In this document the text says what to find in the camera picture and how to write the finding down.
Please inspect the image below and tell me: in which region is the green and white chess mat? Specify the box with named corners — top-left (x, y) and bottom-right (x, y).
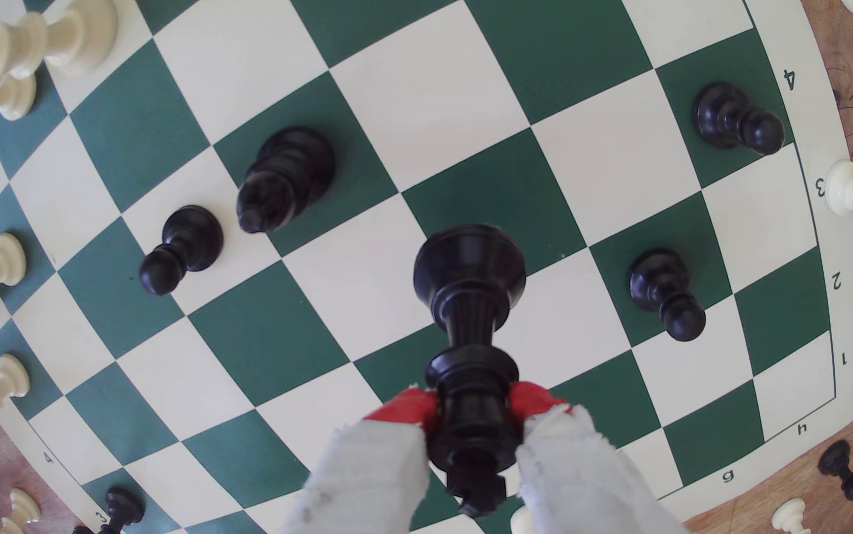
top-left (0, 0), bottom-right (853, 534)

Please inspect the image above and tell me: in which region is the black chess bishop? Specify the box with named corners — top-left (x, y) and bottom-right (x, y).
top-left (236, 126), bottom-right (337, 234)

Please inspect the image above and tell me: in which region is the black chess king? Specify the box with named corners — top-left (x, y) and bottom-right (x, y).
top-left (413, 224), bottom-right (527, 519)

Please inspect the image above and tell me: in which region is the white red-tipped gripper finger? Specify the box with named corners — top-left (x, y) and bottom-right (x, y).
top-left (280, 386), bottom-right (442, 534)
top-left (508, 380), bottom-right (688, 534)

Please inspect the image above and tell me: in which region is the white chess queen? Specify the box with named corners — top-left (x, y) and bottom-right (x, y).
top-left (0, 0), bottom-right (119, 90)

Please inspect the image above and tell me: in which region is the black chess pawn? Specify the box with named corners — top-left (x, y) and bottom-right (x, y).
top-left (98, 486), bottom-right (147, 534)
top-left (818, 439), bottom-right (853, 501)
top-left (693, 82), bottom-right (787, 157)
top-left (138, 205), bottom-right (224, 297)
top-left (628, 247), bottom-right (708, 343)

